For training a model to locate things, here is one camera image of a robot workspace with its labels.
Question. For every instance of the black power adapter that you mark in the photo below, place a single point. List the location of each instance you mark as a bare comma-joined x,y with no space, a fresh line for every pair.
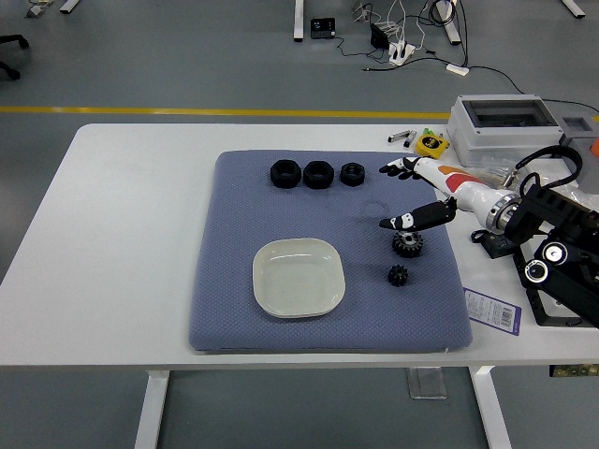
379,36

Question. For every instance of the blue-grey quilted mat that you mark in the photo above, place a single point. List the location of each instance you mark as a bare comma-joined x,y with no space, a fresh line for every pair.
234,234

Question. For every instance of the large black gear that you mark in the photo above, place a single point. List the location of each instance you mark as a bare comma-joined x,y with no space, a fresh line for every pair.
408,245

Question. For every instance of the dark terminal strip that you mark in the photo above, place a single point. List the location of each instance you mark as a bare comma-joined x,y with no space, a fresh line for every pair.
573,371

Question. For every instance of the black device with screen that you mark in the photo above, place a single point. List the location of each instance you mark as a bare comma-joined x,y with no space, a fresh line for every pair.
323,28

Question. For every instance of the white square dish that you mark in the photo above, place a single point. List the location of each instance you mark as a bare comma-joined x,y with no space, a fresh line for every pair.
299,280

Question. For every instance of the black silver marker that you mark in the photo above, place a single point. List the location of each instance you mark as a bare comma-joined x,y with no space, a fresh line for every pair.
410,139
397,137

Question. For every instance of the clear plastic bag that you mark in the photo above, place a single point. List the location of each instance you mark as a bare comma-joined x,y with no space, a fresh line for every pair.
496,174

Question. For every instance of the grey enclosure with clear lid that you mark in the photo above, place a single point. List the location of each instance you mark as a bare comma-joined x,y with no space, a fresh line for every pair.
468,135

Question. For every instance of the white card with purple edge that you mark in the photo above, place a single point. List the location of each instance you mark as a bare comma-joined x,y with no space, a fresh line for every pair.
491,311

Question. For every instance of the small black gear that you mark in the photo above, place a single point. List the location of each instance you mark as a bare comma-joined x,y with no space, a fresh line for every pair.
398,276

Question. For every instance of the small black hex nut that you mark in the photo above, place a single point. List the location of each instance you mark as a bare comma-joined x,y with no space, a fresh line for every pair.
352,174

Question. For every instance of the large black hex nut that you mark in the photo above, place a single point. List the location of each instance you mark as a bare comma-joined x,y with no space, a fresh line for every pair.
318,174
285,174

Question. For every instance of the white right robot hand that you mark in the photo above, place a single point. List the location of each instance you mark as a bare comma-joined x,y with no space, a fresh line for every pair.
461,187

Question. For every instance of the black display module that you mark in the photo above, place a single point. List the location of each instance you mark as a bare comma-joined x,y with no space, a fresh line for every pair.
493,245

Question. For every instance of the white adapter block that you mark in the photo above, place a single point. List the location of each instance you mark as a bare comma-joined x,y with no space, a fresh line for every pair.
457,69

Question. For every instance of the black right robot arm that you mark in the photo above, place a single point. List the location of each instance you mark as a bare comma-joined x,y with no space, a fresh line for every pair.
552,208

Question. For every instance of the yellow tape measure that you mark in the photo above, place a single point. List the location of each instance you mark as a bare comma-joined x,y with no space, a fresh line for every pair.
430,145

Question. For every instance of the clear plastic holder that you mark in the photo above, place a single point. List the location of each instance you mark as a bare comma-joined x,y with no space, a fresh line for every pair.
426,383

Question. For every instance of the black office chair base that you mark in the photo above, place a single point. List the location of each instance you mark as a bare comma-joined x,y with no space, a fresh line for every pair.
11,42

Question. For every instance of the small grey box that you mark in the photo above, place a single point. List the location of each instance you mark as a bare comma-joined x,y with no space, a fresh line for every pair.
578,126

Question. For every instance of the white power strip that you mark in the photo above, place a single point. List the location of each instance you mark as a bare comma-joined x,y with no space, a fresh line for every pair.
401,52

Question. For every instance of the white background table leg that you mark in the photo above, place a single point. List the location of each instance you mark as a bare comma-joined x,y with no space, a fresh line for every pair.
298,21
452,25
70,4
574,8

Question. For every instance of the orange object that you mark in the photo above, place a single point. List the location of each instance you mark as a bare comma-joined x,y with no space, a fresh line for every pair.
595,149

